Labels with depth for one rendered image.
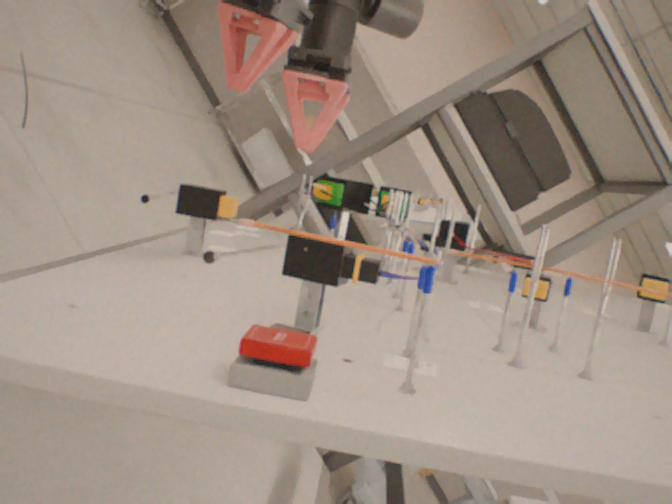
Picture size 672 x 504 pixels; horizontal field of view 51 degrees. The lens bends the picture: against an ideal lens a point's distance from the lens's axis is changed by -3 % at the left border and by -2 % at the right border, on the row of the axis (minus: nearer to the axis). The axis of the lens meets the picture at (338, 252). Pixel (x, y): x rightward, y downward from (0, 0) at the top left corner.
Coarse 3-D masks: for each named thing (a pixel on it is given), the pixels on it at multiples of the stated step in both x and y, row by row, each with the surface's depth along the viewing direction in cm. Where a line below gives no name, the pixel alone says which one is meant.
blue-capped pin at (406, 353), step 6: (420, 270) 65; (420, 276) 65; (420, 282) 65; (420, 288) 65; (420, 294) 65; (420, 300) 65; (414, 306) 65; (414, 312) 65; (414, 318) 65; (414, 324) 65; (414, 330) 65; (408, 342) 65; (408, 348) 65; (402, 354) 66; (408, 354) 65
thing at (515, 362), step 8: (544, 224) 69; (544, 232) 69; (544, 240) 68; (544, 248) 68; (536, 256) 69; (536, 264) 69; (536, 272) 68; (536, 280) 68; (528, 296) 69; (528, 304) 69; (528, 312) 69; (528, 320) 69; (520, 336) 69; (520, 344) 69; (520, 352) 70; (512, 360) 70; (520, 360) 70
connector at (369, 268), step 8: (344, 256) 67; (352, 256) 68; (344, 264) 67; (352, 264) 66; (360, 264) 66; (368, 264) 66; (376, 264) 66; (344, 272) 67; (352, 272) 66; (360, 272) 66; (368, 272) 66; (376, 272) 66; (360, 280) 66; (368, 280) 66; (376, 280) 66
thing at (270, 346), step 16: (256, 336) 49; (272, 336) 50; (288, 336) 51; (304, 336) 52; (240, 352) 48; (256, 352) 48; (272, 352) 48; (288, 352) 48; (304, 352) 48; (288, 368) 49
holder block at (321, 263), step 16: (288, 240) 67; (304, 240) 67; (288, 256) 67; (304, 256) 67; (320, 256) 66; (336, 256) 66; (288, 272) 67; (304, 272) 67; (320, 272) 67; (336, 272) 66
